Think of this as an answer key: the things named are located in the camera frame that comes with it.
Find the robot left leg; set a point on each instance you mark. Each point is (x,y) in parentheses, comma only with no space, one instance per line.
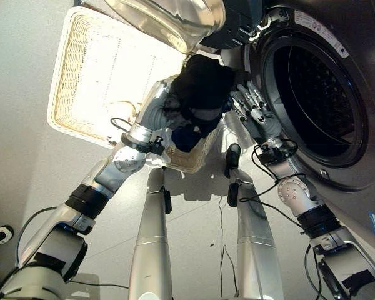
(151,237)

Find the white wicker laundry basket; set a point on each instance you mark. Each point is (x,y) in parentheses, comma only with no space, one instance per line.
(90,78)

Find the black garment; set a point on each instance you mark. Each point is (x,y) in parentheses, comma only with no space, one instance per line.
(201,87)

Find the washing machine glass door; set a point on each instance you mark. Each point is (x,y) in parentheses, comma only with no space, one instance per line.
(162,22)

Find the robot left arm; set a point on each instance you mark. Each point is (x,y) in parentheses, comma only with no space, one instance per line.
(90,190)

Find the grey front-load washing machine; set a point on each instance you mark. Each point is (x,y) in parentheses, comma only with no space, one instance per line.
(328,100)

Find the robot right leg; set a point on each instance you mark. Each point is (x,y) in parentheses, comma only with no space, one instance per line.
(256,237)

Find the white label on washer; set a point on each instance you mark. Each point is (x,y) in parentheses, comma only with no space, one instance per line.
(320,29)

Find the robot leg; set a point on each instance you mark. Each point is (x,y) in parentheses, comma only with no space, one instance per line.
(151,237)
(256,237)

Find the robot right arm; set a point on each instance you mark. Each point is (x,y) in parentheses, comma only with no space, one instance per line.
(303,195)

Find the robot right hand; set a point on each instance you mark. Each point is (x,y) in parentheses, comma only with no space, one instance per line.
(264,126)

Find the dark blue garment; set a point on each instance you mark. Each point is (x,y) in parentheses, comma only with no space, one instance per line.
(187,139)

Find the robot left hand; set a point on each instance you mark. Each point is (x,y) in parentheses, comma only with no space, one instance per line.
(153,106)

